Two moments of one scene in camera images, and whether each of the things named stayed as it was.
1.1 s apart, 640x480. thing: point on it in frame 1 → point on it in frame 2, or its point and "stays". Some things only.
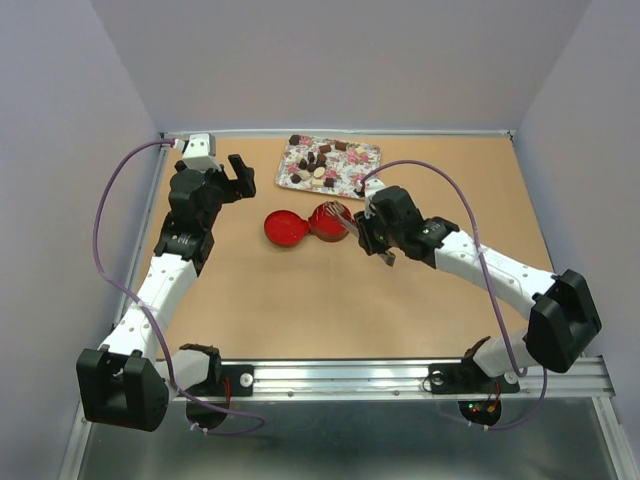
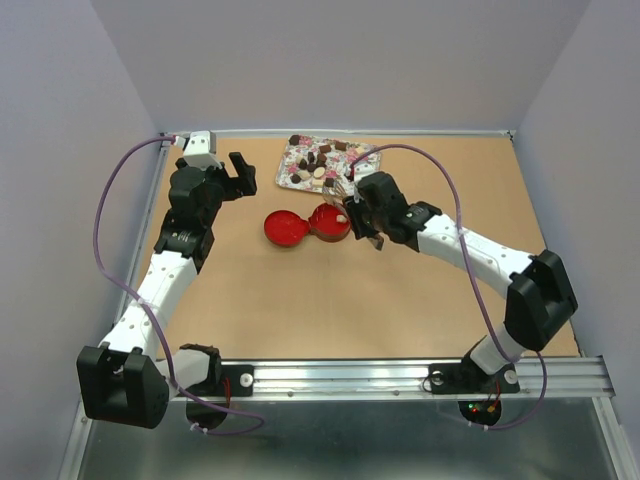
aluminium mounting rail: x=404 y=379 stays
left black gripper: x=235 y=189 stays
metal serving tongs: x=340 y=210 → x=337 y=192
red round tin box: x=326 y=221 stays
